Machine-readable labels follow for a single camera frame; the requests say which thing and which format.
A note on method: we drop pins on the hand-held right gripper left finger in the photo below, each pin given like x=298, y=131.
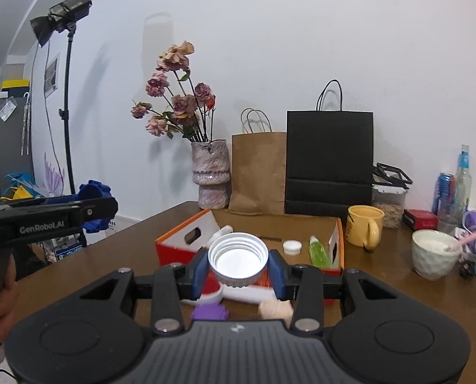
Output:
x=200, y=270

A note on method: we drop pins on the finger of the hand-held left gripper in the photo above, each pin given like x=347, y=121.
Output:
x=100, y=209

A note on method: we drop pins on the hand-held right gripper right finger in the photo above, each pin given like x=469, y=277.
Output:
x=277, y=272

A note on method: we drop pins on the blue plastic toy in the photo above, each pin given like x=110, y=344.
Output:
x=96, y=190

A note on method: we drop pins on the small white jar lid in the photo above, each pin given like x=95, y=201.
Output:
x=292, y=247

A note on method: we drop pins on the large white jar lid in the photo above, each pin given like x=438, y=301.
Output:
x=238, y=262

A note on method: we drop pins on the red cardboard box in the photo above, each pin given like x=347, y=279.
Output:
x=170, y=244

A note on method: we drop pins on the small white bottle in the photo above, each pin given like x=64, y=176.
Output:
x=222, y=234

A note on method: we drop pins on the green plastic bottle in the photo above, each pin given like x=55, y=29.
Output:
x=320, y=252

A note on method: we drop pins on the beige sponge block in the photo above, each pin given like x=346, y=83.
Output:
x=276, y=310

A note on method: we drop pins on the rack trolley with bottles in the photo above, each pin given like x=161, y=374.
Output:
x=67, y=248

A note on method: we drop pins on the blue yellow bag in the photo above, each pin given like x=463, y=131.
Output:
x=19, y=186

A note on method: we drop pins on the purple plastic toy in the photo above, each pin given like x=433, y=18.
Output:
x=210, y=312

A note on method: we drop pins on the grey refrigerator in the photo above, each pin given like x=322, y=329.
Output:
x=9, y=148

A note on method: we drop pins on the yellow mug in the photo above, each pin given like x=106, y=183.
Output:
x=362, y=224

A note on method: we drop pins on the brown paper bag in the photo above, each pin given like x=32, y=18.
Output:
x=258, y=172

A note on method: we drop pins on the pink speckled vase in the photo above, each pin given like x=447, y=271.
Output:
x=210, y=168

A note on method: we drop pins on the black paper bag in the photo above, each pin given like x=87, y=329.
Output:
x=328, y=156

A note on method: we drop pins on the clear food container black lid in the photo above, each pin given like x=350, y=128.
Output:
x=390, y=208

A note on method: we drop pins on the dried pink rose bouquet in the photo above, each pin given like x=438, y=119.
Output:
x=184, y=106

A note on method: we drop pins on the yellow box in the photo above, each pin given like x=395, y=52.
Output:
x=15, y=84

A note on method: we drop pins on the small red box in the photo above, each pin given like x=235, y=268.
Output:
x=420, y=220

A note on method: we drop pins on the white ceramic bowl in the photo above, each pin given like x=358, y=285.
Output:
x=432, y=260

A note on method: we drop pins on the blue drink can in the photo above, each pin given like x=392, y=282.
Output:
x=444, y=192

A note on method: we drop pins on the small dark object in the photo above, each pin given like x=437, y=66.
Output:
x=467, y=270

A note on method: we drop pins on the pink spoon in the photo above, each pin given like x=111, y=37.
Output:
x=468, y=240

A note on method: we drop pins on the black studio light on stand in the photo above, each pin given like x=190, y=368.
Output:
x=65, y=10

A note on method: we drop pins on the clear glass bottle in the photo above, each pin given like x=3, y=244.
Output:
x=463, y=180

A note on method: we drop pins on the white wall panel cover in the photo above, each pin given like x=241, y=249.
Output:
x=128, y=220

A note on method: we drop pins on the purple flower wall sticker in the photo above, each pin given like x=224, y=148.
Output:
x=49, y=168

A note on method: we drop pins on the wall picture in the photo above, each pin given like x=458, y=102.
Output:
x=51, y=74

